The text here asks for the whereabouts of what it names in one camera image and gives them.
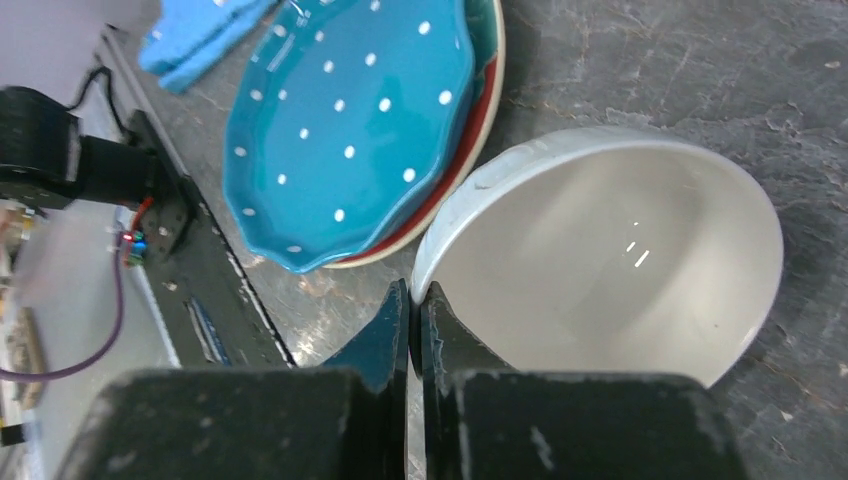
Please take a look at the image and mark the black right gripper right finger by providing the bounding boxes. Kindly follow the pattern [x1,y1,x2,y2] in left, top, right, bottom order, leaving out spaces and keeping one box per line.
[419,283,749,479]

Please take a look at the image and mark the blue dotted plate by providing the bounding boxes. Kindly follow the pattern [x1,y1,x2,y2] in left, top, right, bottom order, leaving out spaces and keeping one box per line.
[222,1,475,273]

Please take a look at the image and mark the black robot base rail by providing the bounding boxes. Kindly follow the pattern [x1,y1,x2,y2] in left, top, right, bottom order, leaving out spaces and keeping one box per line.
[95,25,296,369]

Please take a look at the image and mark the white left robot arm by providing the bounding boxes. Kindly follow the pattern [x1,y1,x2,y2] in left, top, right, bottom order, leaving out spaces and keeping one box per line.
[1,86,159,210]

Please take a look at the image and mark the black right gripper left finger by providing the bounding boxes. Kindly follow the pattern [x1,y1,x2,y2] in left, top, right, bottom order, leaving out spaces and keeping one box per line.
[59,280,411,479]

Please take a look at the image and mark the blue printed cloth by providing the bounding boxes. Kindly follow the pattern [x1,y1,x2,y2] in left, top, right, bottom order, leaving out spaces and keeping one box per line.
[138,0,277,94]

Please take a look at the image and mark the teal rimmed red plate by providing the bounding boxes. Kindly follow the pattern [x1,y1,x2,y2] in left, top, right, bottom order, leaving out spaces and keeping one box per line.
[326,0,506,269]

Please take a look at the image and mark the white round bowl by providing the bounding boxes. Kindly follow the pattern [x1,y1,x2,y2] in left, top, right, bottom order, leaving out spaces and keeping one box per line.
[411,126,784,386]

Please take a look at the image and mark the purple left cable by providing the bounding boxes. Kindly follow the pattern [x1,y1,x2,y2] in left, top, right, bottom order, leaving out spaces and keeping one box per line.
[0,251,127,384]

